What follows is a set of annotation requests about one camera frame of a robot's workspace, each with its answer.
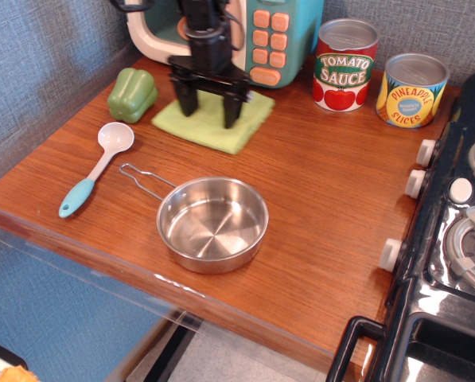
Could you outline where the green toy bell pepper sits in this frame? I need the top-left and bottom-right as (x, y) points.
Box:
(107, 68), (158, 123)

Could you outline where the white stove knob middle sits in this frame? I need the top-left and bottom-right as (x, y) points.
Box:
(404, 170), (426, 199)

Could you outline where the grey burner lower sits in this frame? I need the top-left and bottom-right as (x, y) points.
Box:
(445, 206), (475, 288)

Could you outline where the small steel pan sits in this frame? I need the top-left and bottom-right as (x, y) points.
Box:
(119, 163), (269, 275)

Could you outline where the white stove knob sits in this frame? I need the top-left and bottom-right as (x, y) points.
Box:
(404, 170), (426, 199)
(379, 238), (403, 272)
(416, 139), (437, 168)

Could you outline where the white stove knob top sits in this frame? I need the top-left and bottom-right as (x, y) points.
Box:
(416, 139), (437, 168)

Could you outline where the white and teal spoon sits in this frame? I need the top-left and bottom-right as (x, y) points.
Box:
(58, 122), (134, 218)

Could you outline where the orange microwave plate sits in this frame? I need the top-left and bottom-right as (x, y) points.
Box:
(177, 16), (189, 41)

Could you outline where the orange object bottom left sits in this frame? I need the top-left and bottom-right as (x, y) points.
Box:
(0, 365), (39, 382)

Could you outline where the black oven door handle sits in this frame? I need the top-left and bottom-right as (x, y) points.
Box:
(326, 316), (385, 381)

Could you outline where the white stove button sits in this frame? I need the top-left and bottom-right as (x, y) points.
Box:
(449, 177), (473, 204)

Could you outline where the teal toy microwave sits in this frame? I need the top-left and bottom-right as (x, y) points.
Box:
(127, 0), (324, 88)

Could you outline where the green towel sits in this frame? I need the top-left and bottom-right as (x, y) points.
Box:
(151, 91), (275, 154)

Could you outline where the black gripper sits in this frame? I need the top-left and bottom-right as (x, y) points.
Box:
(168, 29), (249, 129)

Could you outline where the tomato sauce can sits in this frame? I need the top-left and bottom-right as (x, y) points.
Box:
(312, 18), (380, 112)

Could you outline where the white stove knob bottom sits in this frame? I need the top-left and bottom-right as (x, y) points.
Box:
(379, 238), (403, 272)

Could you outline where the pineapple slices can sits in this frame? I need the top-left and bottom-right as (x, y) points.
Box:
(376, 53), (450, 129)

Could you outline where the black toy stove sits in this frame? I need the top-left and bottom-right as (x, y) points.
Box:
(325, 68), (475, 382)

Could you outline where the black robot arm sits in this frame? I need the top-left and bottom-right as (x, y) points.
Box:
(168, 1), (251, 129)

